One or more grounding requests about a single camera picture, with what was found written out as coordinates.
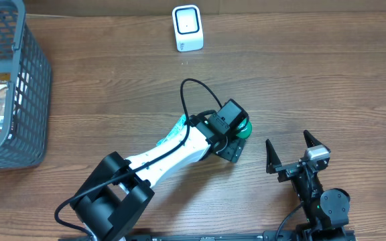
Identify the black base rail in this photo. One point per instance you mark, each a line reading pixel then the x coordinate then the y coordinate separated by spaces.
pixel 265 236

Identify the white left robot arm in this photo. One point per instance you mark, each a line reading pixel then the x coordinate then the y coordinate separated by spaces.
pixel 117 192

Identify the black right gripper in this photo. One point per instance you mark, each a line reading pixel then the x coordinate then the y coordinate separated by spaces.
pixel 293 168

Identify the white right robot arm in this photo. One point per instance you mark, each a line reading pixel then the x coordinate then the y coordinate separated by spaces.
pixel 326 211

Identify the grey plastic mesh basket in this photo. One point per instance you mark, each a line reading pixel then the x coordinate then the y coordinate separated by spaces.
pixel 24 135

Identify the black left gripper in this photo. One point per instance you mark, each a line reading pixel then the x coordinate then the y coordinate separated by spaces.
pixel 234 152

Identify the green lid jar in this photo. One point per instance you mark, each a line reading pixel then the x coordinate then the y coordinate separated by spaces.
pixel 244 130

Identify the white barcode scanner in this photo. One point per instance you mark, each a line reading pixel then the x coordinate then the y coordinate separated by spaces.
pixel 188 28

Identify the teal snack packet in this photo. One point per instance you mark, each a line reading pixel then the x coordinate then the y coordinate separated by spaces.
pixel 174 131

